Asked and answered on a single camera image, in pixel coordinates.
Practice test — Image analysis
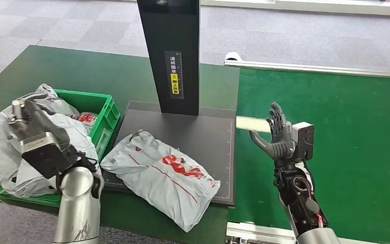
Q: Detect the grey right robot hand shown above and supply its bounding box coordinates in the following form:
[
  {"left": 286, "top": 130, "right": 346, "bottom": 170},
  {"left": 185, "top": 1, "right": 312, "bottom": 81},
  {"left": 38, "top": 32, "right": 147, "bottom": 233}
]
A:
[{"left": 248, "top": 102, "right": 295, "bottom": 161}]

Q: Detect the grey mailer bag red print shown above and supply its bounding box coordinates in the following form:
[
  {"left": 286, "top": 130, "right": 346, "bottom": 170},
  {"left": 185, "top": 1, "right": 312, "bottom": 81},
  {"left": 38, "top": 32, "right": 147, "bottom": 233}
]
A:
[{"left": 100, "top": 129, "right": 221, "bottom": 233}]

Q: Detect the green conveyor belt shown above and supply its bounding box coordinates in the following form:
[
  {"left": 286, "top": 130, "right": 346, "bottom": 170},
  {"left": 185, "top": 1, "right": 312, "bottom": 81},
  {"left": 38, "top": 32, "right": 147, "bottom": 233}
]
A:
[{"left": 229, "top": 67, "right": 390, "bottom": 244}]

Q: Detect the black scanner base plate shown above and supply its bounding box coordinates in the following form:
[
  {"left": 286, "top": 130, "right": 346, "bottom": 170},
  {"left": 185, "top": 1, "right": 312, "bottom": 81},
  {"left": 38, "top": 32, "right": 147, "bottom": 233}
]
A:
[{"left": 99, "top": 101, "right": 238, "bottom": 207}]

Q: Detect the white floor barrier strip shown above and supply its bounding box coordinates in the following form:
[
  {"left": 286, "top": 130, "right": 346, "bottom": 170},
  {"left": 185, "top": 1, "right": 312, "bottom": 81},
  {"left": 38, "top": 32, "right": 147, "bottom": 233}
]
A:
[{"left": 200, "top": 0, "right": 390, "bottom": 17}]

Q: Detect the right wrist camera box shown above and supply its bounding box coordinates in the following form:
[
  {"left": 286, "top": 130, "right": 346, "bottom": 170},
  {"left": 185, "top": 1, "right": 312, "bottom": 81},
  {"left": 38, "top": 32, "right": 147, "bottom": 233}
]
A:
[{"left": 290, "top": 121, "right": 315, "bottom": 161}]

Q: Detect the short aluminium conveyor end frame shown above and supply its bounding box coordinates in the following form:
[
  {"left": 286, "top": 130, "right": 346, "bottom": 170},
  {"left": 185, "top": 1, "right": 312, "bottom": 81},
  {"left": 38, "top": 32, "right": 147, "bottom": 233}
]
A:
[{"left": 226, "top": 222, "right": 381, "bottom": 244}]

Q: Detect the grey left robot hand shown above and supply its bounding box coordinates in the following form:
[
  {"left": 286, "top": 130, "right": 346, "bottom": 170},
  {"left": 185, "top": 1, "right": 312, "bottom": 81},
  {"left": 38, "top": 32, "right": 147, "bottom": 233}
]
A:
[{"left": 7, "top": 93, "right": 71, "bottom": 149}]

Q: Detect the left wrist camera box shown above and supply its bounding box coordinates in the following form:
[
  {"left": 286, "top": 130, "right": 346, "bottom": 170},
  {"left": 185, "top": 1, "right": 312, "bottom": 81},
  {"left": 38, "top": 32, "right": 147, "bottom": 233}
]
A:
[{"left": 20, "top": 132, "right": 83, "bottom": 180}]

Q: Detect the long aluminium conveyor side rail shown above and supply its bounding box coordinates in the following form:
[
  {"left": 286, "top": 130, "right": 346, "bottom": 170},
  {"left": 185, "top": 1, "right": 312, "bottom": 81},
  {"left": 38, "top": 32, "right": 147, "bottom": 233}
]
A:
[{"left": 223, "top": 51, "right": 390, "bottom": 79}]

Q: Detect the small white red-print package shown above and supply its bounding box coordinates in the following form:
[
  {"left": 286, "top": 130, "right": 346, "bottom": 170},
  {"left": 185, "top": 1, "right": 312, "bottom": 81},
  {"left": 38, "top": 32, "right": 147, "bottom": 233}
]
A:
[{"left": 70, "top": 111, "right": 99, "bottom": 135}]

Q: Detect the green plastic crate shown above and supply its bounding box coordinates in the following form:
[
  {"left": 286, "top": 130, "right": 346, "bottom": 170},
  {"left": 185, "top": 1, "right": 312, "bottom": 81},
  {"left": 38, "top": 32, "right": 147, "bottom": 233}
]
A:
[{"left": 0, "top": 88, "right": 122, "bottom": 208}]

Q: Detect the black scanner post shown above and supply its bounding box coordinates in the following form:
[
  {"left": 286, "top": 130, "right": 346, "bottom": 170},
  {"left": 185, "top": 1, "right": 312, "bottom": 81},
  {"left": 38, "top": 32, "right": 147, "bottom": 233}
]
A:
[{"left": 136, "top": 0, "right": 202, "bottom": 116}]

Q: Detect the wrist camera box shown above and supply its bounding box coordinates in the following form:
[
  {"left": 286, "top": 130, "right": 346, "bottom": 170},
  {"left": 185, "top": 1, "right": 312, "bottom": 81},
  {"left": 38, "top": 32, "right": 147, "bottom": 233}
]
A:
[
  {"left": 290, "top": 121, "right": 315, "bottom": 161},
  {"left": 20, "top": 132, "right": 83, "bottom": 180}
]

